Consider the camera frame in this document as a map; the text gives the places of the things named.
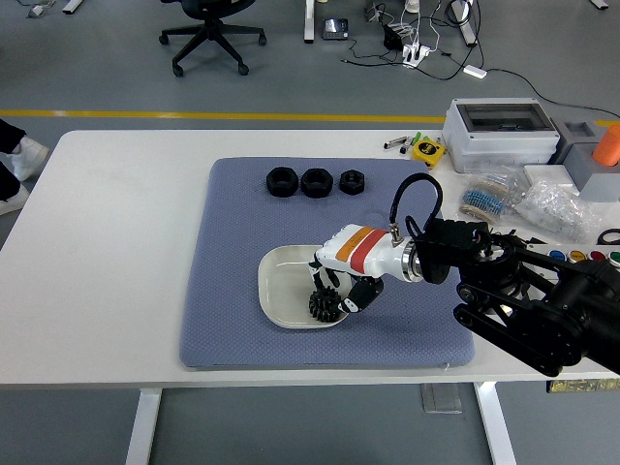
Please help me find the white power strip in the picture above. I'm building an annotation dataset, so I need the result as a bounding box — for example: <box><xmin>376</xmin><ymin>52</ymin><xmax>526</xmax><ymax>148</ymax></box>
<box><xmin>401</xmin><ymin>43</ymin><xmax>434</xmax><ymax>68</ymax></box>

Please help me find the small black hex nut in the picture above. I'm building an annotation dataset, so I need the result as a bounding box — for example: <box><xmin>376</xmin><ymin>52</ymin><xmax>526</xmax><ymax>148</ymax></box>
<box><xmin>338</xmin><ymin>169</ymin><xmax>367</xmax><ymax>196</ymax></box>

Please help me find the white background desk leg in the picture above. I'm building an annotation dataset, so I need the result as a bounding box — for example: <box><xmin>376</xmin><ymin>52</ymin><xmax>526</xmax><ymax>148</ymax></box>
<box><xmin>454</xmin><ymin>0</ymin><xmax>479</xmax><ymax>47</ymax></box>
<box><xmin>303</xmin><ymin>0</ymin><xmax>317</xmax><ymax>45</ymax></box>

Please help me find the grey electrical enclosure box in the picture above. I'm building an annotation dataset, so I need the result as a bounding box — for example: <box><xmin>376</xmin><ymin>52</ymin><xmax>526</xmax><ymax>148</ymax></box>
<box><xmin>441</xmin><ymin>98</ymin><xmax>562</xmax><ymax>174</ymax></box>

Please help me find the flat white box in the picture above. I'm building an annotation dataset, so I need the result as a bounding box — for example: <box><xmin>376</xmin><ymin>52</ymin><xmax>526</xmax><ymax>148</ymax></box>
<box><xmin>522</xmin><ymin>163</ymin><xmax>577</xmax><ymax>193</ymax></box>

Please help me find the large grey block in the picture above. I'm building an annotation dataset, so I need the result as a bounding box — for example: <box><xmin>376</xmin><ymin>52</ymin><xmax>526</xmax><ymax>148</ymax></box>
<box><xmin>567</xmin><ymin>141</ymin><xmax>620</xmax><ymax>203</ymax></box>

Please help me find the white square plate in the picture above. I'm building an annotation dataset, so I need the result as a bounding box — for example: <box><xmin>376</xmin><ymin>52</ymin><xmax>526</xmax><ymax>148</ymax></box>
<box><xmin>257</xmin><ymin>244</ymin><xmax>354</xmax><ymax>329</ymax></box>

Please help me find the grey floor plate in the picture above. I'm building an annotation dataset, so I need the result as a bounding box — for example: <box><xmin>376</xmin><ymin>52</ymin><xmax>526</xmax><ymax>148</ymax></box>
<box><xmin>419</xmin><ymin>383</ymin><xmax>464</xmax><ymax>415</ymax></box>

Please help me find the white table leg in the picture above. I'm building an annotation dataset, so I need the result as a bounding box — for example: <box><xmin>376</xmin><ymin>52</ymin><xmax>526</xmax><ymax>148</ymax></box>
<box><xmin>473</xmin><ymin>381</ymin><xmax>517</xmax><ymax>465</ymax></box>
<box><xmin>124</xmin><ymin>388</ymin><xmax>163</xmax><ymax>465</ymax></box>

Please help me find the black power adapter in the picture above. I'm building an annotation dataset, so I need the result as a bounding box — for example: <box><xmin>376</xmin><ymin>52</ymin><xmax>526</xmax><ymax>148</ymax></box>
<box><xmin>383</xmin><ymin>23</ymin><xmax>406</xmax><ymax>50</ymax></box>

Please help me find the black office chair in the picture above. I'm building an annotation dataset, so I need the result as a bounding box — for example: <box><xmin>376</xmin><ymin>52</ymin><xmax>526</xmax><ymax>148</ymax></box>
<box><xmin>159</xmin><ymin>0</ymin><xmax>268</xmax><ymax>78</ymax></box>

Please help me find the white right table leg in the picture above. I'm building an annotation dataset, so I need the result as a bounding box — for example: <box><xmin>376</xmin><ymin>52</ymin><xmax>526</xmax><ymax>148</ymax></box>
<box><xmin>473</xmin><ymin>381</ymin><xmax>517</xmax><ymax>465</ymax></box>

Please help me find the black floor cable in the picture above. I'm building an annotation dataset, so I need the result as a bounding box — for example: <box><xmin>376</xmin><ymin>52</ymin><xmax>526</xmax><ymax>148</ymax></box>
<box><xmin>483</xmin><ymin>67</ymin><xmax>620</xmax><ymax>121</ymax></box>

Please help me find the blue-grey textured mat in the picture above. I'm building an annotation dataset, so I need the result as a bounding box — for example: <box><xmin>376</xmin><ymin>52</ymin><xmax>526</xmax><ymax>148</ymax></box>
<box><xmin>177</xmin><ymin>157</ymin><xmax>477</xmax><ymax>372</ymax></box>

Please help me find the large black gear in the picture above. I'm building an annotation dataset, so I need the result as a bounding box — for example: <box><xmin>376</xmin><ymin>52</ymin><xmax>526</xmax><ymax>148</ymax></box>
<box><xmin>308</xmin><ymin>288</ymin><xmax>346</xmax><ymax>324</ymax></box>

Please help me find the bag of blue resistors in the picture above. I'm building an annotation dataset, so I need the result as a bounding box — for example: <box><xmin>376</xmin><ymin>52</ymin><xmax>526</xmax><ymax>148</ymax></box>
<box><xmin>457</xmin><ymin>167</ymin><xmax>529</xmax><ymax>225</ymax></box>

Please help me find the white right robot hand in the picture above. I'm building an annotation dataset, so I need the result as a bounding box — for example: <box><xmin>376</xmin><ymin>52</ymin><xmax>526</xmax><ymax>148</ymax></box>
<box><xmin>308</xmin><ymin>224</ymin><xmax>409</xmax><ymax>314</ymax></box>

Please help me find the large black hex nut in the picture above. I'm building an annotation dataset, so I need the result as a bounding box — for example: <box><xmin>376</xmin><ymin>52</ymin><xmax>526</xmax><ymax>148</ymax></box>
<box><xmin>300</xmin><ymin>167</ymin><xmax>334</xmax><ymax>199</ymax></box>
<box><xmin>265</xmin><ymin>166</ymin><xmax>299</xmax><ymax>199</ymax></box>

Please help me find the yellow object under table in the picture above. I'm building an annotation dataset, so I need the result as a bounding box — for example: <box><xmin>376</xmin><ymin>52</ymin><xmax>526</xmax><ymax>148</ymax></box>
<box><xmin>546</xmin><ymin>379</ymin><xmax>620</xmax><ymax>394</ymax></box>

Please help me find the person's white shoe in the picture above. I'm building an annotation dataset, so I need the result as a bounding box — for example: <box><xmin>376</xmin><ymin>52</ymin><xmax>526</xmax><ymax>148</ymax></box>
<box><xmin>10</xmin><ymin>137</ymin><xmax>50</xmax><ymax>183</ymax></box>
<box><xmin>0</xmin><ymin>184</ymin><xmax>31</xmax><ymax>217</ymax></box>

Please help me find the person's leg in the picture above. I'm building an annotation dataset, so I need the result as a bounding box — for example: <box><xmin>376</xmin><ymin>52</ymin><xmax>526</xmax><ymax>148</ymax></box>
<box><xmin>0</xmin><ymin>118</ymin><xmax>27</xmax><ymax>202</ymax></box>

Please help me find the bag of clear plastic parts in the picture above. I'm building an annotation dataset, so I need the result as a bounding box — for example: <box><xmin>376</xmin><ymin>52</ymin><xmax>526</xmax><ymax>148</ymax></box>
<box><xmin>513</xmin><ymin>178</ymin><xmax>605</xmax><ymax>245</ymax></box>

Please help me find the white left table leg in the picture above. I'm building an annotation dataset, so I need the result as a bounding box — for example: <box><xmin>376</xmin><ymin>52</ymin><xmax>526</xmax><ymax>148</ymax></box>
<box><xmin>124</xmin><ymin>388</ymin><xmax>163</xmax><ymax>465</ymax></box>

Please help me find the yellow tape measure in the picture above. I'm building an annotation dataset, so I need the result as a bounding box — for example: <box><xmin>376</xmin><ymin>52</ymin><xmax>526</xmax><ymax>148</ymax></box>
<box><xmin>412</xmin><ymin>139</ymin><xmax>448</xmax><ymax>169</ymax></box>

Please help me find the orange cylinder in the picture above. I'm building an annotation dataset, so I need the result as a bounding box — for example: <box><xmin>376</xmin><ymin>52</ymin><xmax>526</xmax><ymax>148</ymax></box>
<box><xmin>592</xmin><ymin>124</ymin><xmax>620</xmax><ymax>167</ymax></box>

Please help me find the small grey recessed block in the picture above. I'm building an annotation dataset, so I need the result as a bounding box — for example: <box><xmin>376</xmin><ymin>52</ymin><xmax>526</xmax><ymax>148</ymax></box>
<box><xmin>555</xmin><ymin>119</ymin><xmax>598</xmax><ymax>165</ymax></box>

